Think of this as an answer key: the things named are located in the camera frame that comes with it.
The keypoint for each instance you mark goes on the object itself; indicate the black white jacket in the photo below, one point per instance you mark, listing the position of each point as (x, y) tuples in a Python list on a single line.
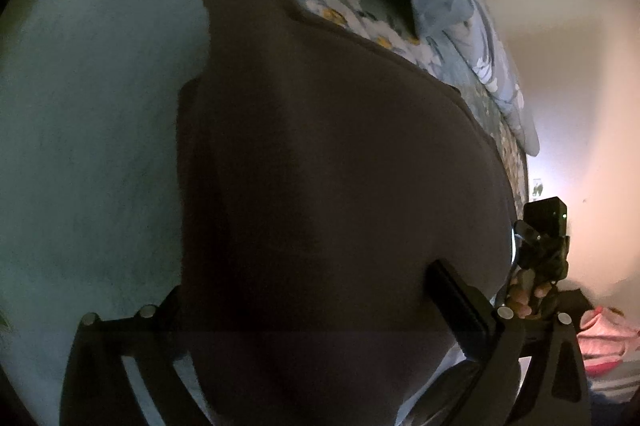
[(319, 175)]

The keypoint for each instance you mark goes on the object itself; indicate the grey floral quilt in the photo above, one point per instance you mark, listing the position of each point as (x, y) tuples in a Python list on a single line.
[(469, 27)]

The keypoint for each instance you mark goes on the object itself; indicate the pink garment pile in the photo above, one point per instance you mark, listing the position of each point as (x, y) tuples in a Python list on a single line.
[(606, 339)]

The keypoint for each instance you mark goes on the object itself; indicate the person's right hand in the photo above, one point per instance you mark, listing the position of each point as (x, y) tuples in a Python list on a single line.
[(521, 292)]

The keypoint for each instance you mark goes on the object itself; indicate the teal floral bed blanket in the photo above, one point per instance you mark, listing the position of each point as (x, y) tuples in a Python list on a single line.
[(89, 196)]

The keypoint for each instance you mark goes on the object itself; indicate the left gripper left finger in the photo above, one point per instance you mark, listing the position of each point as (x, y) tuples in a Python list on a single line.
[(119, 371)]

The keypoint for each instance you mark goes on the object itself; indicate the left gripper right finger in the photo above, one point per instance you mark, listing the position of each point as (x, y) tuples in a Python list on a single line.
[(514, 372)]

